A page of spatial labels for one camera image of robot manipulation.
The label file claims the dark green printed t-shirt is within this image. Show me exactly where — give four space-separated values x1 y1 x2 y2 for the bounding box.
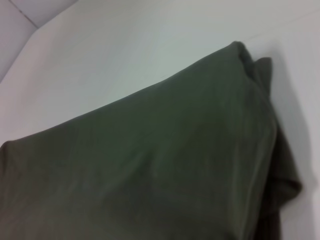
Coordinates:
0 40 304 240

